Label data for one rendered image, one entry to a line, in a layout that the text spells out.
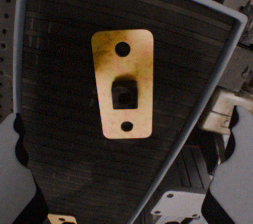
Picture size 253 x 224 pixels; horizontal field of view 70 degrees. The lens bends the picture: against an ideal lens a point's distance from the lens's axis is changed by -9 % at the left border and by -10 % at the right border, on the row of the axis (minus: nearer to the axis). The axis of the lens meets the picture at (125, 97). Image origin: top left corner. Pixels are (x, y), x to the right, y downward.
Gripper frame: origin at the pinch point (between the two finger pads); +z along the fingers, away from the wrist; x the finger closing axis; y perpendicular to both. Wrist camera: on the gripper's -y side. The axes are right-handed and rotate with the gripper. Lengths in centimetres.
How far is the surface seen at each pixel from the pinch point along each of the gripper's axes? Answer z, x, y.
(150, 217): 16, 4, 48
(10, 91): 48, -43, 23
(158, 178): 1.1, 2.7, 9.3
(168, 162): 1.1, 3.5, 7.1
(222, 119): 9.6, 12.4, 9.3
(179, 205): 6.6, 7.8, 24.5
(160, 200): 6.7, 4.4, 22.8
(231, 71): 7.8, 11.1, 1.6
